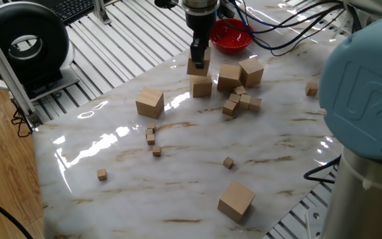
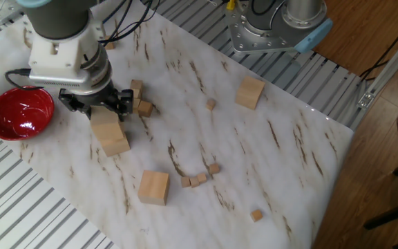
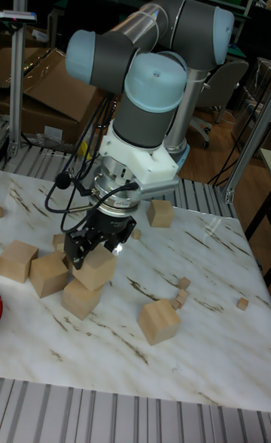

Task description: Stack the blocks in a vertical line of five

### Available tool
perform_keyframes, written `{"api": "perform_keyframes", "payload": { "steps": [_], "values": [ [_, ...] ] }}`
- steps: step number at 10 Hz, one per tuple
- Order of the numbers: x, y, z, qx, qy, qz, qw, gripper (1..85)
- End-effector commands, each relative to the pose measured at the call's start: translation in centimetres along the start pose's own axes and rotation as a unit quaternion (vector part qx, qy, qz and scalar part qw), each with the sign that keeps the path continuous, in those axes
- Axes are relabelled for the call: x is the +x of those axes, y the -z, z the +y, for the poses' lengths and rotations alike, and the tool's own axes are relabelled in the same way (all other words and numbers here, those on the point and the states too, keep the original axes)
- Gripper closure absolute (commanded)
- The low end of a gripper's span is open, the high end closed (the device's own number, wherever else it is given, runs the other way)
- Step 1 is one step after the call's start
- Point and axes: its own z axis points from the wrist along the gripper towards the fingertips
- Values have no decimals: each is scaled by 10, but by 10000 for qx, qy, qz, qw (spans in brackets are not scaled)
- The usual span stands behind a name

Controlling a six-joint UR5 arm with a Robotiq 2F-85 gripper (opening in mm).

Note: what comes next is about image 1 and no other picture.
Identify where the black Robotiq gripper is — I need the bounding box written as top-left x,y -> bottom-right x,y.
184,11 -> 218,70

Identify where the large wooden cube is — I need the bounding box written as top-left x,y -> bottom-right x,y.
238,56 -> 265,88
217,180 -> 257,224
190,74 -> 214,98
216,63 -> 242,93
186,47 -> 212,78
135,86 -> 165,120

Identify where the red bowl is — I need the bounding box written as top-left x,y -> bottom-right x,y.
209,18 -> 255,55

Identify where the black round object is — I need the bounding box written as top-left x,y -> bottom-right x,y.
153,0 -> 180,9

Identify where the black keyboard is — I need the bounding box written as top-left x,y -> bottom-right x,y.
28,0 -> 114,26

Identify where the marble pattern board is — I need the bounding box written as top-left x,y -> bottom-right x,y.
32,0 -> 348,239

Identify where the thick black gripper cable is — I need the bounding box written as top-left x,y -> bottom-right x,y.
219,0 -> 348,57

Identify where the aluminium frame profile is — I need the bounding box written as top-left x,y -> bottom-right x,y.
93,0 -> 112,26
0,11 -> 43,129

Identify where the black base cable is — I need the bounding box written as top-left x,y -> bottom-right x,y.
303,155 -> 342,185

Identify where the tangled black cable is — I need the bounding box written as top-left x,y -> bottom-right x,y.
10,99 -> 32,139

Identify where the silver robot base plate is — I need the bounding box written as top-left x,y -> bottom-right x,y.
305,205 -> 326,239

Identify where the black floor cable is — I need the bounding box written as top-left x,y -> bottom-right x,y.
0,187 -> 34,239

